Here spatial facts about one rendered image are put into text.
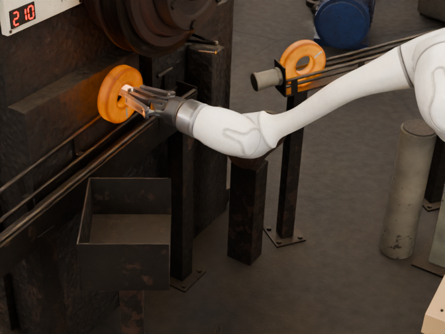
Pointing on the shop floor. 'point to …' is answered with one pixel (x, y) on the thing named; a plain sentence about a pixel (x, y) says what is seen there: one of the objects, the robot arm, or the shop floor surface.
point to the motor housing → (247, 205)
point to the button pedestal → (434, 248)
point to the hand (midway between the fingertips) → (120, 89)
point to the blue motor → (344, 23)
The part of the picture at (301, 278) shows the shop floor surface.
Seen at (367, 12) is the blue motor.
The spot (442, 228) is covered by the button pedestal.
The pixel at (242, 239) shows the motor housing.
